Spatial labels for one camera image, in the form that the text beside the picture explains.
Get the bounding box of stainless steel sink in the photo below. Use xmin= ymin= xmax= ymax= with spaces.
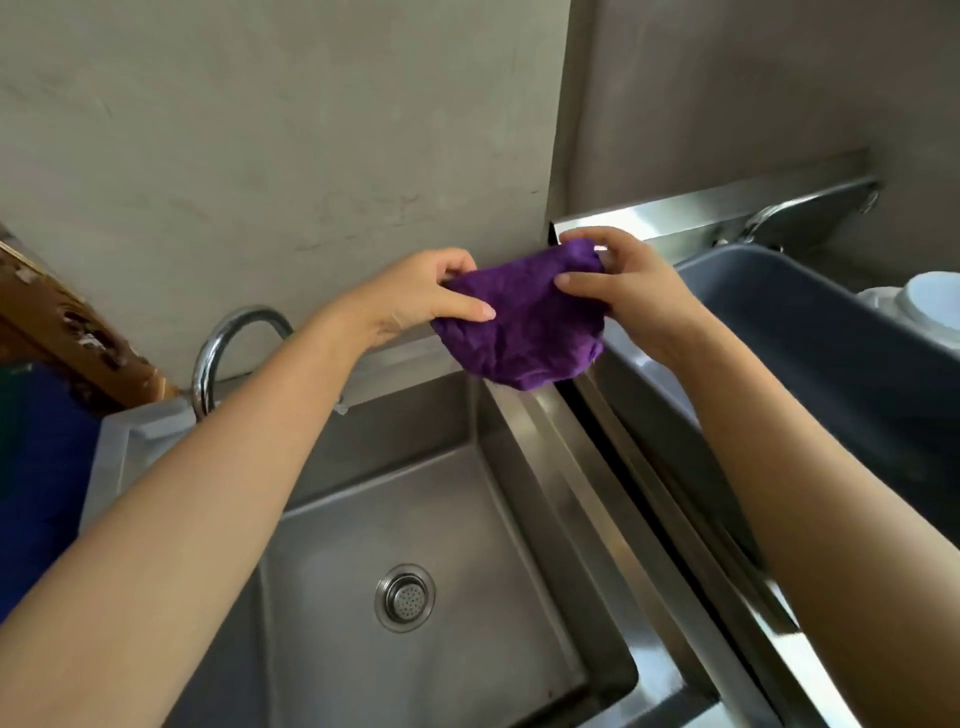
xmin=78 ymin=322 xmax=796 ymax=728

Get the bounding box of person's right hand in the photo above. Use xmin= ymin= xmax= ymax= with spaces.
xmin=553 ymin=226 xmax=714 ymax=369

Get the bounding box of person's left forearm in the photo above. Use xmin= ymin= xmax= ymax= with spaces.
xmin=0 ymin=311 xmax=373 ymax=728

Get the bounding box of metal drain strainer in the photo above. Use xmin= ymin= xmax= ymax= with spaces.
xmin=373 ymin=563 xmax=438 ymax=635

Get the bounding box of chrome gooseneck faucet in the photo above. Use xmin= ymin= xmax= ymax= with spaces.
xmin=189 ymin=305 xmax=352 ymax=423

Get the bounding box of white plate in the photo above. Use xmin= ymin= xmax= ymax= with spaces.
xmin=854 ymin=286 xmax=960 ymax=350

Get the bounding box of grey plastic basin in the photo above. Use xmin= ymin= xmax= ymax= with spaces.
xmin=596 ymin=243 xmax=960 ymax=571

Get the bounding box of small chrome tap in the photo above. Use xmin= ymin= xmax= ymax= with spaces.
xmin=712 ymin=196 xmax=808 ymax=253

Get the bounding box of white bowl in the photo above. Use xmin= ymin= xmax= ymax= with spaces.
xmin=899 ymin=271 xmax=960 ymax=335

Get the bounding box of purple cleaning cloth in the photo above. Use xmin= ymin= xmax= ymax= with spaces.
xmin=429 ymin=239 xmax=607 ymax=393

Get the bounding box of person's left hand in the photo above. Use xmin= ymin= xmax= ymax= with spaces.
xmin=318 ymin=247 xmax=498 ymax=352

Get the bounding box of carved wooden furniture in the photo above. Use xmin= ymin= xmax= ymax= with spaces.
xmin=0 ymin=221 xmax=181 ymax=412

